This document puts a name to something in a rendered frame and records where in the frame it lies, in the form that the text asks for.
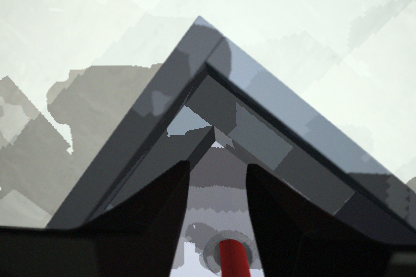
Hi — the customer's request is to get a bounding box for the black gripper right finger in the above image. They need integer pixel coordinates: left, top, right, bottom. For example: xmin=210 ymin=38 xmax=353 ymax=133
xmin=246 ymin=164 xmax=416 ymax=277

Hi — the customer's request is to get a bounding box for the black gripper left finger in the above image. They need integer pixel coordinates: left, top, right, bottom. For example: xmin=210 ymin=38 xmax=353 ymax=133
xmin=0 ymin=160 xmax=190 ymax=277

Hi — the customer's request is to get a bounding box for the red peg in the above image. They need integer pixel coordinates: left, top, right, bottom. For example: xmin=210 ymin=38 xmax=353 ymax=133
xmin=220 ymin=239 xmax=251 ymax=277

